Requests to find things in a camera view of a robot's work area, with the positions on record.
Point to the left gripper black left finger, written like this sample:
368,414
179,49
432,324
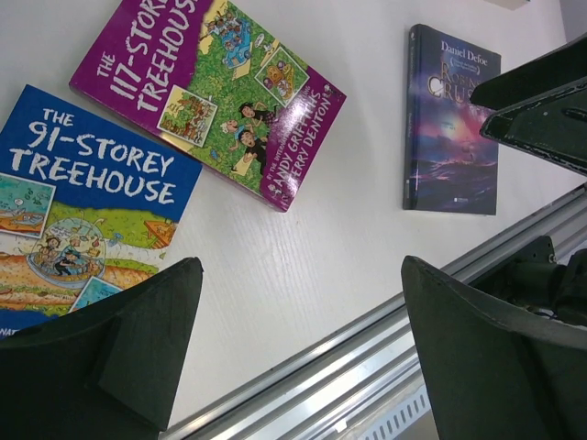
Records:
110,370

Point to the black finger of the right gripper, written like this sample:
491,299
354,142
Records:
550,126
560,67

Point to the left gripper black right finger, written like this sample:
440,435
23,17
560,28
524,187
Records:
493,370

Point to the blue 91-Storey Treehouse book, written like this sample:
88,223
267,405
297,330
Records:
88,208

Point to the purple 117-Storey Treehouse book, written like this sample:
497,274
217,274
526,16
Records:
209,80

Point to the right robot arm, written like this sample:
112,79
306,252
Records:
537,281

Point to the dark Robinson Crusoe book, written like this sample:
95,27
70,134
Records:
449,167

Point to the perforated grey cable duct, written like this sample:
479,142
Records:
400,417

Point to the aluminium mounting rail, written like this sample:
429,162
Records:
331,390

